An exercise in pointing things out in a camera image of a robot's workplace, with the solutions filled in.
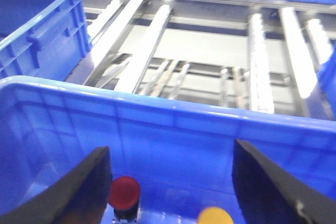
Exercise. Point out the right blue plastic crate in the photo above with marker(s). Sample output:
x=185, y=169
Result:
x=181, y=153

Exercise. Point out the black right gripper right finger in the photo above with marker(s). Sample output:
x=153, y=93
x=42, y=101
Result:
x=266, y=193

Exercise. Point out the far right blue crate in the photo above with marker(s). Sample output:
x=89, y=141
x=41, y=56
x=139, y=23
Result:
x=326, y=77

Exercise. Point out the red mushroom push button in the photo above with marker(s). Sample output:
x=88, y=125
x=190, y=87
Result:
x=124, y=199

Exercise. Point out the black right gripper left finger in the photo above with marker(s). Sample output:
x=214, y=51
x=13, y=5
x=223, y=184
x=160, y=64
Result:
x=79, y=197

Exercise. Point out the left blue plastic crate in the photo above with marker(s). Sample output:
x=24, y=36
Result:
x=43, y=38

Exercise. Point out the yellow mushroom push button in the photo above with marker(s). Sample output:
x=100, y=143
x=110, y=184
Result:
x=214, y=215

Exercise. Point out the blue plastic crate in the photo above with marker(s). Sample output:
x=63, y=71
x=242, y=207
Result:
x=43, y=38
x=181, y=153

